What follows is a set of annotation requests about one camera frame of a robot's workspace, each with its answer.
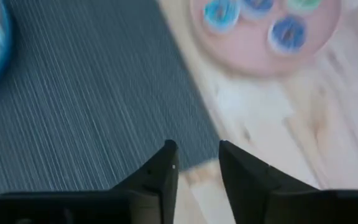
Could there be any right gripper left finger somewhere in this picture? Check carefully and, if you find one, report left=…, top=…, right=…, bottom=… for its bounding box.
left=0, top=139, right=180, bottom=224

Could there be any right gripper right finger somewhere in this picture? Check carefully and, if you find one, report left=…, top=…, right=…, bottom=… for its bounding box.
left=218, top=139, right=358, bottom=224

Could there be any small purple donut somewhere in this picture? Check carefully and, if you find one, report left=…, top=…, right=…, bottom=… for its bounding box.
left=267, top=15, right=307, bottom=54
left=240, top=0, right=275, bottom=19

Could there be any small teal donut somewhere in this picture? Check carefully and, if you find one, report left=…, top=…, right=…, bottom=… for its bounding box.
left=202, top=0, right=241, bottom=34

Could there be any small green donut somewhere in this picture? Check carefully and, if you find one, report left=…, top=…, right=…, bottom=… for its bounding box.
left=286, top=0, right=323, bottom=13

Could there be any grey woven placemat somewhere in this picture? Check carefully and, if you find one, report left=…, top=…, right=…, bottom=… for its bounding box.
left=0, top=0, right=220, bottom=203

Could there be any pink plate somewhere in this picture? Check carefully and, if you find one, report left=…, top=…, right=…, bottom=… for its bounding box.
left=190, top=0, right=343, bottom=78

